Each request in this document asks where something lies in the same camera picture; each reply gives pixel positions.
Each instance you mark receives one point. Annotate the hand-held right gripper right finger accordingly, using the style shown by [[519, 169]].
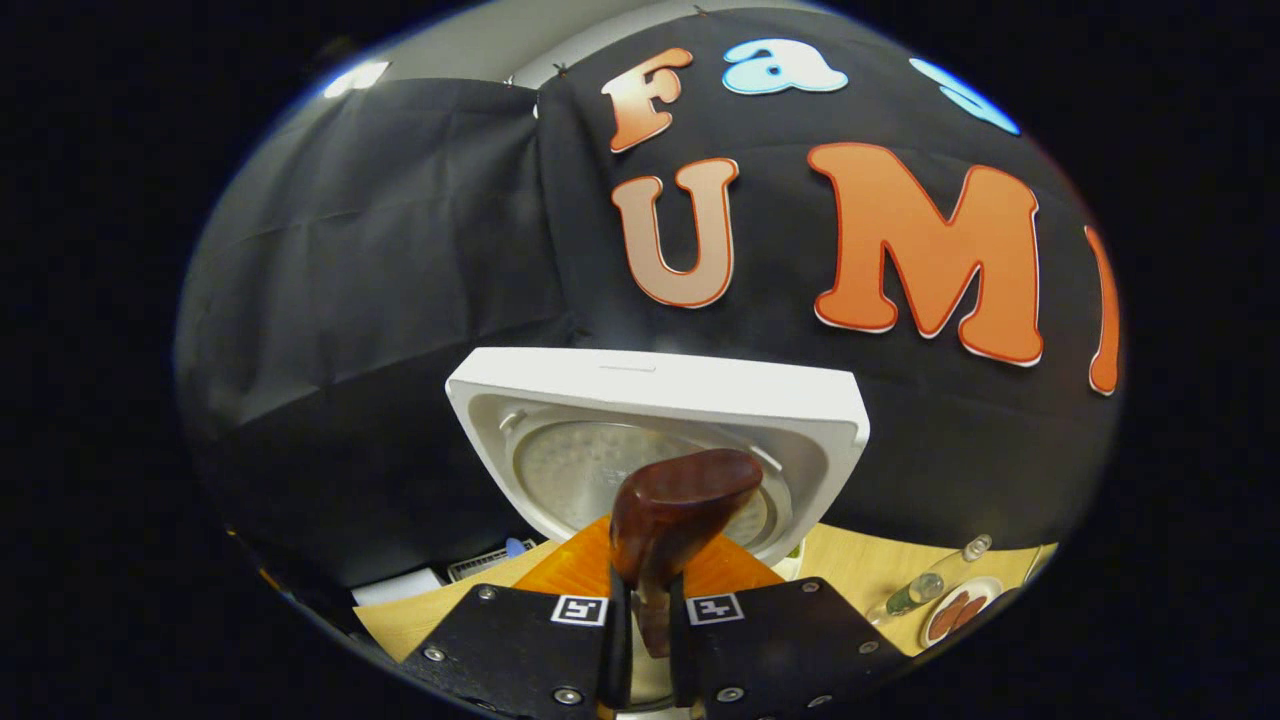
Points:
[[780, 650]]

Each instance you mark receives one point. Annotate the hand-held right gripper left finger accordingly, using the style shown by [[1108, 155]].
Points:
[[520, 650]]

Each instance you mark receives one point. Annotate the brown wooden spoon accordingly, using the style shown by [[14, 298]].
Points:
[[680, 500]]

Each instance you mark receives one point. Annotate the white rice cooker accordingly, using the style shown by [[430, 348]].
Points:
[[650, 385]]

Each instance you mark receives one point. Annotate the white ribbed object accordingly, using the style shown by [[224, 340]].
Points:
[[490, 562]]

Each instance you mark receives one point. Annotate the white divided condiment dish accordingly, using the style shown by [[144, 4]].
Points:
[[795, 552]]

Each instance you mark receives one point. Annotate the white box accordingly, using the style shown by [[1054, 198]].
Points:
[[400, 588]]

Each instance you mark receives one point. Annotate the clear plastic water bottle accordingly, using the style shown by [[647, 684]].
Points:
[[925, 588]]

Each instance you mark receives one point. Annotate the red meat slice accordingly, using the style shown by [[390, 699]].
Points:
[[948, 615], [972, 608]]

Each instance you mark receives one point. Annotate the white round plate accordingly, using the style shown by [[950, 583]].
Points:
[[990, 588]]

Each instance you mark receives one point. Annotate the ceiling light panel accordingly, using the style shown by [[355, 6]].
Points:
[[355, 80]]

